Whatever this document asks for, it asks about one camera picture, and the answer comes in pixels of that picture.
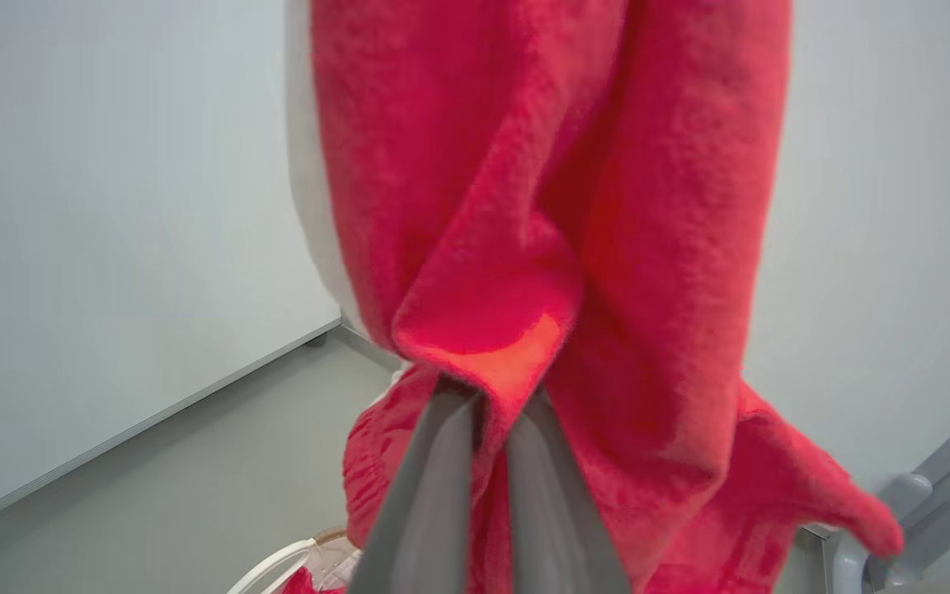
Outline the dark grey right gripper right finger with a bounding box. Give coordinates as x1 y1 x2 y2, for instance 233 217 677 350
505 388 633 594

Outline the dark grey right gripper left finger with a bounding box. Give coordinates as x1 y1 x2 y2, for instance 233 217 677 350
349 381 484 594

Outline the red and white garment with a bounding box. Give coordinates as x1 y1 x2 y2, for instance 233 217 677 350
281 0 906 594

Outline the white laundry basket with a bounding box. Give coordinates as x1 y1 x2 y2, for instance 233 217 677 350
228 528 364 594

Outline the grey partition base rail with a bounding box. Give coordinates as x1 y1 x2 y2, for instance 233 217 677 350
0 316 344 539

